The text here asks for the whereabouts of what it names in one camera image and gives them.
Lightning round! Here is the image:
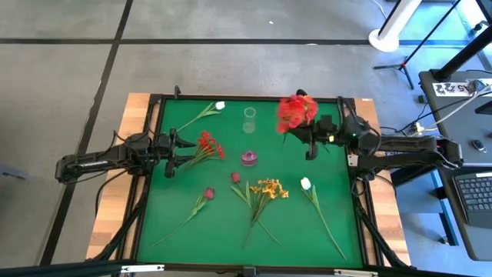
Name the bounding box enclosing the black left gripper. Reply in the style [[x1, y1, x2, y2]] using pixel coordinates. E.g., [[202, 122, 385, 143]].
[[153, 128, 197, 179]]

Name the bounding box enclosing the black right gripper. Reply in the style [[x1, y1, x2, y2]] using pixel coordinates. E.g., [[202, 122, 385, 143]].
[[288, 114, 347, 162]]

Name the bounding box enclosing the red artificial flower bunch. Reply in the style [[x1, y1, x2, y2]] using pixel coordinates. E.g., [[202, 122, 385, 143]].
[[275, 94, 320, 145], [186, 130, 226, 169]]

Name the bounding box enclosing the white artificial tulip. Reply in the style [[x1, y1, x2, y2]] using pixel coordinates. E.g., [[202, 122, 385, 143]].
[[299, 176, 348, 262], [175, 100, 226, 134]]

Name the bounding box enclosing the dark red artificial tulip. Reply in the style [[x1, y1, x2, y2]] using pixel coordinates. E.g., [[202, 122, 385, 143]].
[[229, 172, 281, 245], [149, 186, 215, 248]]

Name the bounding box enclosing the yellow artificial flower bunch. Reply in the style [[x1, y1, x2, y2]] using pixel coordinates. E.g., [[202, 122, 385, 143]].
[[242, 178, 290, 250]]

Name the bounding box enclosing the clear glass vase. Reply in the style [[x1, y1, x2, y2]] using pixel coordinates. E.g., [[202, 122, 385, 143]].
[[242, 106, 258, 135]]

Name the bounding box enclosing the pink glass vase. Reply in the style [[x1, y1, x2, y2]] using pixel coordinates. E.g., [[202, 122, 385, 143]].
[[241, 150, 258, 167]]

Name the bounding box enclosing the green table mat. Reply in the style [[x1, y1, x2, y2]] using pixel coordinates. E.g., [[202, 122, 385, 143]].
[[136, 98, 364, 269]]

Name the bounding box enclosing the thin black tripod stand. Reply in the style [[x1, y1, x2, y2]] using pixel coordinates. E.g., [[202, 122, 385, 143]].
[[372, 0, 462, 90]]

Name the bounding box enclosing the white pole with round base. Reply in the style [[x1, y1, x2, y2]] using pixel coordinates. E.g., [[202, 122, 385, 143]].
[[367, 0, 424, 53]]

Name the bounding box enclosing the white paper label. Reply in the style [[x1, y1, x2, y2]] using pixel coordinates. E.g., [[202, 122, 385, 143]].
[[432, 78, 492, 97]]

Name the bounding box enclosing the grey desk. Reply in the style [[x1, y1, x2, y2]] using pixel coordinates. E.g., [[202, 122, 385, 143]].
[[417, 70, 492, 262]]

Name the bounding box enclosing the black crossbeam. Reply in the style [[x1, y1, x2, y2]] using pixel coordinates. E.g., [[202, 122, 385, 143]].
[[0, 259, 135, 277]]

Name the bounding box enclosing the grey floor object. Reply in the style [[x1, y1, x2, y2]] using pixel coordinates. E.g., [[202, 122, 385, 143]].
[[0, 165, 30, 182]]

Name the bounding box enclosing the black keyboard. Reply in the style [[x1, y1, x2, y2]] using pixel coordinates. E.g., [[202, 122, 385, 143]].
[[452, 171, 492, 228]]

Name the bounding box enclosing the black table frame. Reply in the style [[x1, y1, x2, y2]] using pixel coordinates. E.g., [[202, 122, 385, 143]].
[[86, 92, 411, 271]]

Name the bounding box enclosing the silver metal bracket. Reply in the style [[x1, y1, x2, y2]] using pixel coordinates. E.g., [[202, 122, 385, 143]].
[[121, 263, 165, 274], [333, 269, 380, 277]]

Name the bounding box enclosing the white cable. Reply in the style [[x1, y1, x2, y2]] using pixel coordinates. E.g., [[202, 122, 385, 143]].
[[421, 84, 492, 134]]

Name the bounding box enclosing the thick black post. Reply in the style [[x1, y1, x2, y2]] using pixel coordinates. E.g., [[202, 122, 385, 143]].
[[430, 22, 492, 82]]

